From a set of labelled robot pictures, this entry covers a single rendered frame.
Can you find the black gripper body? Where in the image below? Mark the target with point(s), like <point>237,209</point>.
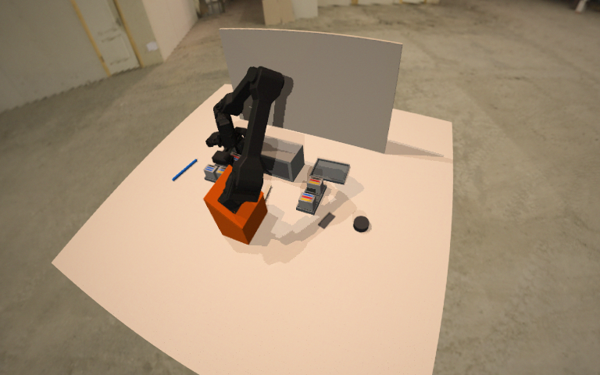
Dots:
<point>228,142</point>

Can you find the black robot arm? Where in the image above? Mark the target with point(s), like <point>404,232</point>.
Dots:
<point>245,181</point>

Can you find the black short cylinder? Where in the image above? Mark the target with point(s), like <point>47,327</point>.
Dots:
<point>361,224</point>

